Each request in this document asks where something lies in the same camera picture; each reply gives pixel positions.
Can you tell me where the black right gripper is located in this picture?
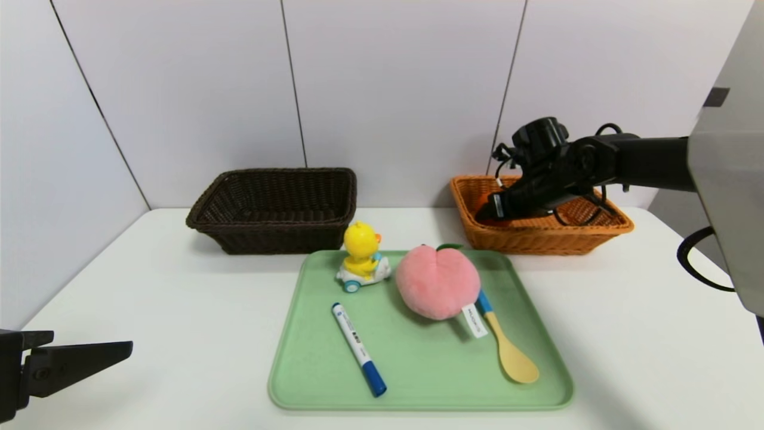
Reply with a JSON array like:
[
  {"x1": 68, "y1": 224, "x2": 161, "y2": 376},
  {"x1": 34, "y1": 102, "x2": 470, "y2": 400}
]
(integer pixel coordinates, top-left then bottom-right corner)
[{"x1": 474, "y1": 172, "x2": 551, "y2": 223}]

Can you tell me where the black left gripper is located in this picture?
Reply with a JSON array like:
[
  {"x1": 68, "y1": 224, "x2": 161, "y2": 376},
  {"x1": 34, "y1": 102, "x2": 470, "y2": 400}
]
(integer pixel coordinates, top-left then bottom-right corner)
[{"x1": 0, "y1": 329, "x2": 134, "y2": 425}]

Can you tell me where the pink plush peach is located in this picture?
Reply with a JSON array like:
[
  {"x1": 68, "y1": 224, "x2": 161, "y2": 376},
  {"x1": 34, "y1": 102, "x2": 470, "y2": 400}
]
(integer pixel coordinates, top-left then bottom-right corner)
[{"x1": 395, "y1": 243, "x2": 489, "y2": 339}]

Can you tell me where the yellow duck toy car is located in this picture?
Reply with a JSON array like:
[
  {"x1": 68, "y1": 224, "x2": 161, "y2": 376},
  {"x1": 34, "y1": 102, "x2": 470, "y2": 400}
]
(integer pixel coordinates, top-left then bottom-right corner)
[{"x1": 336, "y1": 221, "x2": 392, "y2": 293}]

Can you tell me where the white marker with blue cap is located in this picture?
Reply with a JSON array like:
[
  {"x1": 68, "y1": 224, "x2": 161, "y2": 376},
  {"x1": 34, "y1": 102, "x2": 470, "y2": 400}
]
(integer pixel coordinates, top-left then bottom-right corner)
[{"x1": 331, "y1": 302, "x2": 387, "y2": 398}]

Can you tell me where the orange wicker basket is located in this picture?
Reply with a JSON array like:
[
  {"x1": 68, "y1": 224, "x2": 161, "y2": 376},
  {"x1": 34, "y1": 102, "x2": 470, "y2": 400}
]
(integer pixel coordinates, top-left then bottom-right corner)
[{"x1": 449, "y1": 175, "x2": 634, "y2": 256}]

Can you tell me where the dark brown wicker basket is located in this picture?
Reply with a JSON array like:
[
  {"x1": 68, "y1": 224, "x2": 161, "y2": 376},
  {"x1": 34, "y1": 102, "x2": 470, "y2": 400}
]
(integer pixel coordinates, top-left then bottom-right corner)
[{"x1": 186, "y1": 168, "x2": 358, "y2": 256}]

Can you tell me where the green plastic tray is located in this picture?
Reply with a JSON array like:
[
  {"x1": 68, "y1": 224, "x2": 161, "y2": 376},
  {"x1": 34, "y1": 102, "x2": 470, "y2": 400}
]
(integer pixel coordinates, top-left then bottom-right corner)
[{"x1": 269, "y1": 250, "x2": 575, "y2": 411}]

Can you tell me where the wooden spoon with blue handle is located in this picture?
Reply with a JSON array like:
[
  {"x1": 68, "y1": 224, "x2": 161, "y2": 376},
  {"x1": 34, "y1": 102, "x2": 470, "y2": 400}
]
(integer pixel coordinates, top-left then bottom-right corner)
[{"x1": 477, "y1": 290, "x2": 540, "y2": 384}]

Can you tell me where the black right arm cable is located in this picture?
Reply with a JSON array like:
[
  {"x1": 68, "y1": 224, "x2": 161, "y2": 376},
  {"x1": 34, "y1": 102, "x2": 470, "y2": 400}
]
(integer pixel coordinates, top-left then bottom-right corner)
[{"x1": 676, "y1": 226, "x2": 736, "y2": 293}]

